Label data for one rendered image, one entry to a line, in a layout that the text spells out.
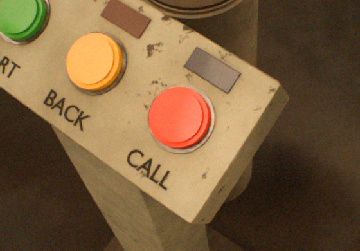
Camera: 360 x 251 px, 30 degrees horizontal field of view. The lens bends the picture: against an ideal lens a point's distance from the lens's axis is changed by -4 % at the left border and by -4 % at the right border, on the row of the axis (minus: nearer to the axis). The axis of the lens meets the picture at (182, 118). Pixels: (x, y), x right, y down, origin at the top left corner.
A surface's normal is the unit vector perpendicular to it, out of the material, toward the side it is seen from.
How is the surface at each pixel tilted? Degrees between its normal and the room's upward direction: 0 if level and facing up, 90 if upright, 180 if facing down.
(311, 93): 0
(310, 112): 0
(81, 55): 20
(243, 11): 90
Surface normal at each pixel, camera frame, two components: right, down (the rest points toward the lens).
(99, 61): -0.27, -0.14
